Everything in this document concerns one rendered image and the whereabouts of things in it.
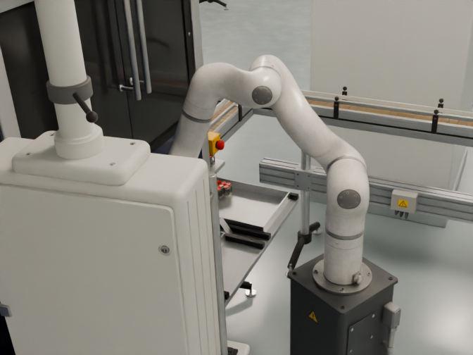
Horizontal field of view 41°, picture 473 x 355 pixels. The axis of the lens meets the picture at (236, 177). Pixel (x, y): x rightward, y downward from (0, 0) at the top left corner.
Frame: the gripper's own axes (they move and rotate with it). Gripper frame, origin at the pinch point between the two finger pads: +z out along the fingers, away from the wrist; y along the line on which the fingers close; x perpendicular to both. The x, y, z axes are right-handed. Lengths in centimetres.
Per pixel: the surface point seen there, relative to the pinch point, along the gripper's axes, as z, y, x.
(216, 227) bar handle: -39, 34, -36
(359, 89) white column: 14, 7, 189
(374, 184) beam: 39, 32, 131
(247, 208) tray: 5.7, 5.2, 39.9
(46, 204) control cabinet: -55, 9, -62
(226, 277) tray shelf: 6.4, 15.6, -0.1
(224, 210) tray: 5.6, -2.1, 34.9
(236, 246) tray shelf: 6.2, 11.4, 16.5
